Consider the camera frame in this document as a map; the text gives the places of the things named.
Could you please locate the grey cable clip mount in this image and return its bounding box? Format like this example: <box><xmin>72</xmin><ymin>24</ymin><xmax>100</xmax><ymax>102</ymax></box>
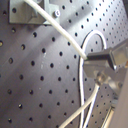
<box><xmin>9</xmin><ymin>0</ymin><xmax>61</xmax><ymax>25</ymax></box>

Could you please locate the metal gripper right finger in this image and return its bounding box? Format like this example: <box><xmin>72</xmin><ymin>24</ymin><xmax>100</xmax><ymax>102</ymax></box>
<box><xmin>87</xmin><ymin>42</ymin><xmax>128</xmax><ymax>70</ymax></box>

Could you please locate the black perforated breadboard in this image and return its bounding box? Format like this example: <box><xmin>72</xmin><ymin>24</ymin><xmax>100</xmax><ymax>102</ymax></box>
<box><xmin>0</xmin><ymin>0</ymin><xmax>128</xmax><ymax>128</ymax></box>

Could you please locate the white cable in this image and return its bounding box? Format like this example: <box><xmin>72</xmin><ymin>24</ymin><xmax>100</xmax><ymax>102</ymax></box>
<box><xmin>24</xmin><ymin>0</ymin><xmax>109</xmax><ymax>128</ymax></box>

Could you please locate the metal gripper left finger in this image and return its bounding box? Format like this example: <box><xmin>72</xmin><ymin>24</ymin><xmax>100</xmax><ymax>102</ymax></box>
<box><xmin>83</xmin><ymin>62</ymin><xmax>128</xmax><ymax>98</ymax></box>

